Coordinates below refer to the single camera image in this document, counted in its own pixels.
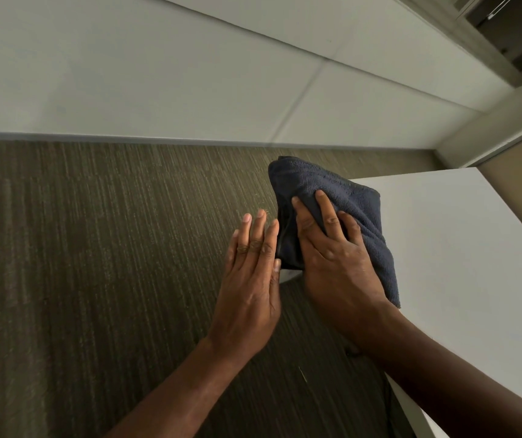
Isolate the person's right forearm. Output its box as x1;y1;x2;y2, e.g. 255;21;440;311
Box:
350;305;522;438

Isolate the person's left forearm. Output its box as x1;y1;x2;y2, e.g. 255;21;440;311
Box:
105;337;245;438

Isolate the dark overhead cabinet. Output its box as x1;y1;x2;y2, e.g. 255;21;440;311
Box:
452;0;522;72

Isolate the grey partition frame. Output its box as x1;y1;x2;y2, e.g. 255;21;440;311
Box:
391;0;522;169

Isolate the person's left hand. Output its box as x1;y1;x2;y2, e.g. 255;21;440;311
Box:
205;210;283;363

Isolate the dark blue cleaning cloth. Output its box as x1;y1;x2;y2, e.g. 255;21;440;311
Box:
268;155;401;310

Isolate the person's right hand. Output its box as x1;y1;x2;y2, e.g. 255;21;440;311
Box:
290;190;396;349

